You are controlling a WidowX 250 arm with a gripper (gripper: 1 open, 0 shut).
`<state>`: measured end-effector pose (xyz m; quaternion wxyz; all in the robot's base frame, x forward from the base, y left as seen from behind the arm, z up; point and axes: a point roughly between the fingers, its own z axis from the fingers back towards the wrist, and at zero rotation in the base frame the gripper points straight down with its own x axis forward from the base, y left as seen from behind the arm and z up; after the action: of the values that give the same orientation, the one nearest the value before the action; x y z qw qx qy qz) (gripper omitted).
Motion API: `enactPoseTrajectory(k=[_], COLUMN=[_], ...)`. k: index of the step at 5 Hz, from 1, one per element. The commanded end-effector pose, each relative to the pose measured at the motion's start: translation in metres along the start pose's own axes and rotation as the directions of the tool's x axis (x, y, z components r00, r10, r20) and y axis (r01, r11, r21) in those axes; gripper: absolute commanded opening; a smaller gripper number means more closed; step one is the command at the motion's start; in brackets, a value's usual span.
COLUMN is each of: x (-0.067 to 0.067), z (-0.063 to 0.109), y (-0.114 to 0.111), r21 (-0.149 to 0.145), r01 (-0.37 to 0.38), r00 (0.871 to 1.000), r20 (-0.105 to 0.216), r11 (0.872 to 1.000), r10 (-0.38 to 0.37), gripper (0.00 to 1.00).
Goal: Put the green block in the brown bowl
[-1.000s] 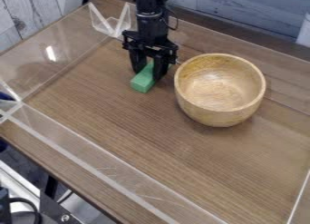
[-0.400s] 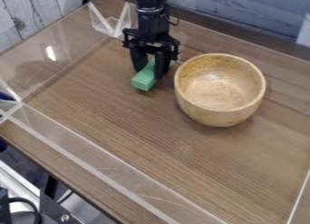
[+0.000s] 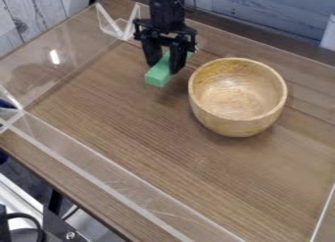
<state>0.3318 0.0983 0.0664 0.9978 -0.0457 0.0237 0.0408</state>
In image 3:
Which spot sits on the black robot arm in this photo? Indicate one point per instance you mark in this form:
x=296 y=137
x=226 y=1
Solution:
x=166 y=13

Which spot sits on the light wooden bowl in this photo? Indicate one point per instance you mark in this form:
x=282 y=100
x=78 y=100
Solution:
x=238 y=96

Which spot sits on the black metal table bracket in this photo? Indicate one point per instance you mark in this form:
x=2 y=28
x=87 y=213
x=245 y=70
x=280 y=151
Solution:
x=58 y=230

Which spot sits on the clear acrylic corner bracket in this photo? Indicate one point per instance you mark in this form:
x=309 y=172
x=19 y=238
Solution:
x=118 y=28

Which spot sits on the green rectangular block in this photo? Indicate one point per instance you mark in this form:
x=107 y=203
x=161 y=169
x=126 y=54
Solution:
x=159 y=74

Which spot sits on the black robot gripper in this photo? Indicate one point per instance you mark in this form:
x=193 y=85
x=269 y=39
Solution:
x=155 y=37

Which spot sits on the clear acrylic tray wall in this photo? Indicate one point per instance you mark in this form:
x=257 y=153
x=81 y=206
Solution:
x=121 y=147

